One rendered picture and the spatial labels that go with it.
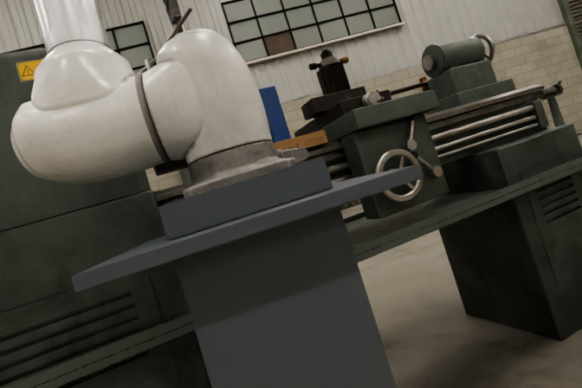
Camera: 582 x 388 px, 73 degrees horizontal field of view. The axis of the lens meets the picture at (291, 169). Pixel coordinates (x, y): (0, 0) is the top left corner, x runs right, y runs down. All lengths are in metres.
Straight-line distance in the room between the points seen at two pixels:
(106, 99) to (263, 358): 0.45
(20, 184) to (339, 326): 0.76
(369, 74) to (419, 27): 1.61
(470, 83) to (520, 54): 8.81
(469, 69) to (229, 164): 1.31
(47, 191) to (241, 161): 0.54
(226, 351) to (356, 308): 0.19
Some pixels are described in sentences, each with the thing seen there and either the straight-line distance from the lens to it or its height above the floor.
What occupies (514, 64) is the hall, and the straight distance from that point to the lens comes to 10.40.
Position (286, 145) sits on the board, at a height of 0.89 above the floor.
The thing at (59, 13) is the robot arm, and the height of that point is 1.15.
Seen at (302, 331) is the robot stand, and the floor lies 0.57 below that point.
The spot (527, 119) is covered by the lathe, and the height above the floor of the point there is 0.74.
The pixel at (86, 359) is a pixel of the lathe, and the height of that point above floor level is 0.55.
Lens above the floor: 0.77
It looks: 2 degrees up
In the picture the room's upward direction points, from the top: 17 degrees counter-clockwise
